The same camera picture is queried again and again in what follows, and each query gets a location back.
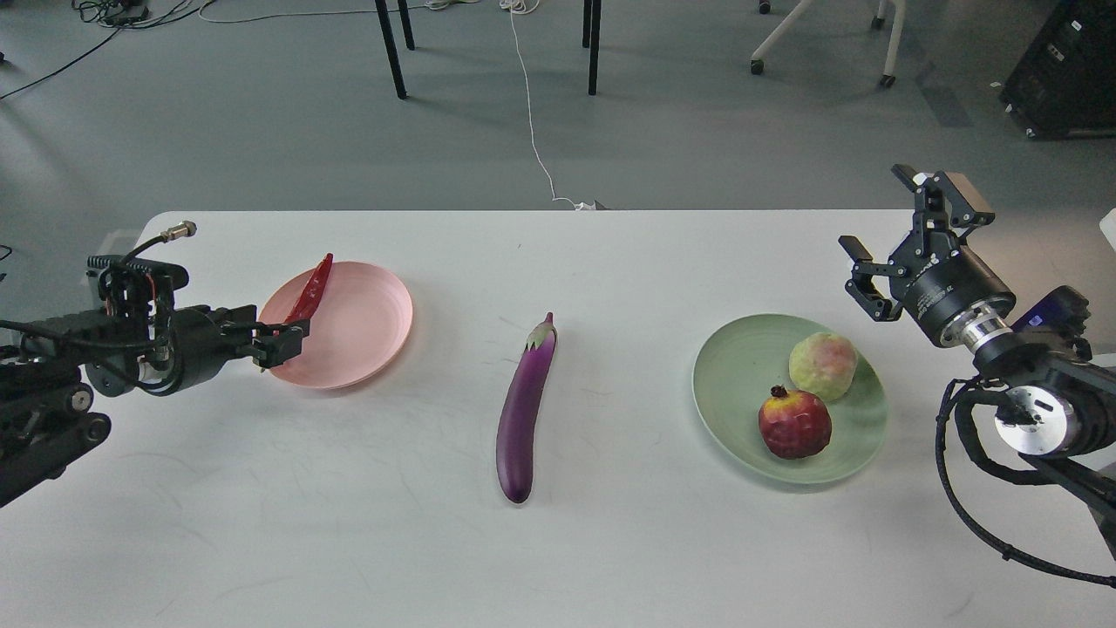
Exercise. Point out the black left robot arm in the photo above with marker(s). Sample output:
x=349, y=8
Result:
x=136, y=338

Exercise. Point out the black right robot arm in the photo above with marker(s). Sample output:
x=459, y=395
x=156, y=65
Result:
x=1037, y=402

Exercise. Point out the black table leg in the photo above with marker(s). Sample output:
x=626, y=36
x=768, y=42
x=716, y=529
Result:
x=389, y=40
x=591, y=40

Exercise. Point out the black table leg left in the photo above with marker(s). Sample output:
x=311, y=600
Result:
x=389, y=40

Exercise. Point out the purple eggplant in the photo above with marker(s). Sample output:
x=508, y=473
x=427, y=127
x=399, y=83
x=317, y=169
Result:
x=514, y=446

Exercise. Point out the red chili pepper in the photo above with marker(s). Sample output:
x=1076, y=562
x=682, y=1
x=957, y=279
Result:
x=312, y=293

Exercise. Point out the pink plate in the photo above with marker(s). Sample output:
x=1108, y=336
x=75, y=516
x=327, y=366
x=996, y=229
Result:
x=361, y=324

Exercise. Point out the green plate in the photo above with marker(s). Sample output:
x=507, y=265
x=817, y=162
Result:
x=733, y=374

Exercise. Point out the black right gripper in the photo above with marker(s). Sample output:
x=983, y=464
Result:
x=933, y=275

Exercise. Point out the black table leg right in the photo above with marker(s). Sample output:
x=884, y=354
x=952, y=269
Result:
x=591, y=40

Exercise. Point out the white chair base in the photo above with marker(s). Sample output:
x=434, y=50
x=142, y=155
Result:
x=878, y=46

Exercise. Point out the red pomegranate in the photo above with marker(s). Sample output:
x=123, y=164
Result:
x=794, y=424

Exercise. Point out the green pink apple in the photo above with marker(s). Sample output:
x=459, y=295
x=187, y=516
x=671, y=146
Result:
x=824, y=365

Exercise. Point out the black equipment case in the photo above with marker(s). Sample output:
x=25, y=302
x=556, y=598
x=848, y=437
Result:
x=1064, y=85

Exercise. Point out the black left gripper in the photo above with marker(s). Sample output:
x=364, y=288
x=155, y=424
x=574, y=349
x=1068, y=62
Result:
x=203, y=340

